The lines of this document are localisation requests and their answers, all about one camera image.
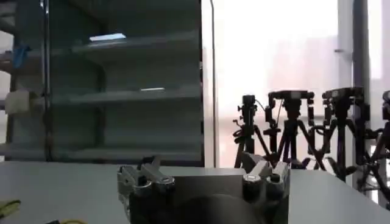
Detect black tripod with camera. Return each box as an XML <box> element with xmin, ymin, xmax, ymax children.
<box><xmin>263</xmin><ymin>89</ymin><xmax>327</xmax><ymax>171</ymax></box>
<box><xmin>232</xmin><ymin>94</ymin><xmax>275</xmax><ymax>169</ymax></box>
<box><xmin>307</xmin><ymin>86</ymin><xmax>382</xmax><ymax>183</ymax></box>
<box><xmin>356</xmin><ymin>89</ymin><xmax>390</xmax><ymax>211</ymax></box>

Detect glass-fronted shelf rack with cloths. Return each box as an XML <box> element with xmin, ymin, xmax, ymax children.
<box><xmin>0</xmin><ymin>0</ymin><xmax>51</xmax><ymax>162</ymax></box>

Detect grey empty metal shelf rack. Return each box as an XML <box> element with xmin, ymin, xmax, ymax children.
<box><xmin>48</xmin><ymin>0</ymin><xmax>205</xmax><ymax>167</ymax></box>

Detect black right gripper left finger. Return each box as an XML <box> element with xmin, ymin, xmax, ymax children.
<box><xmin>116</xmin><ymin>155</ymin><xmax>176</xmax><ymax>211</ymax></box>

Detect yellow-green t-shirt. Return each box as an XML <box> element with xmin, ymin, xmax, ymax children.
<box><xmin>0</xmin><ymin>198</ymin><xmax>88</xmax><ymax>224</ymax></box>

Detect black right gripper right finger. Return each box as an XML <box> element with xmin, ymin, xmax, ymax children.
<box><xmin>242</xmin><ymin>152</ymin><xmax>291</xmax><ymax>202</ymax></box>

